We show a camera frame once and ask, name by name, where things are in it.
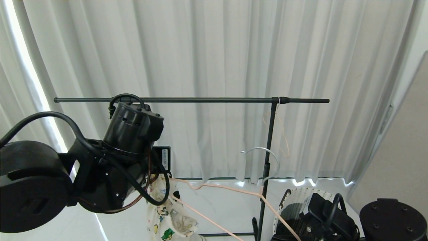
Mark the black clothes rack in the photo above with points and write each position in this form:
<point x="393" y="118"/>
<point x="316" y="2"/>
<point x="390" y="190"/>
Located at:
<point x="207" y="99"/>

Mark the white curtain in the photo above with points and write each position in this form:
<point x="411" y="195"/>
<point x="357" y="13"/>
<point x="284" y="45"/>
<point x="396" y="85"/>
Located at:
<point x="214" y="50"/>

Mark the cream printed garment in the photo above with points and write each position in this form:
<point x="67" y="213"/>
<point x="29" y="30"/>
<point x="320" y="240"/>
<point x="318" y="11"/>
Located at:
<point x="170" y="221"/>

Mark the pink clothes hanger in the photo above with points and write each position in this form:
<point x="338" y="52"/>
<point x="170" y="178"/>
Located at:
<point x="284" y="222"/>

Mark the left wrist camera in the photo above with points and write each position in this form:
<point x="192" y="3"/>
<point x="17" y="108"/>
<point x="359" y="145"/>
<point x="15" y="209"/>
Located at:
<point x="166" y="157"/>

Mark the white laundry basket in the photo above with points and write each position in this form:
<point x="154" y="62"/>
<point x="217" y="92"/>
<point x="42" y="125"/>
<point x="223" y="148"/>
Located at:
<point x="294" y="201"/>

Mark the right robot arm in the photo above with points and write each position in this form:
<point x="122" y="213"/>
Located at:
<point x="391" y="221"/>

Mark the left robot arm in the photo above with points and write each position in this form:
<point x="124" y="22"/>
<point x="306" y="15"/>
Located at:
<point x="33" y="187"/>

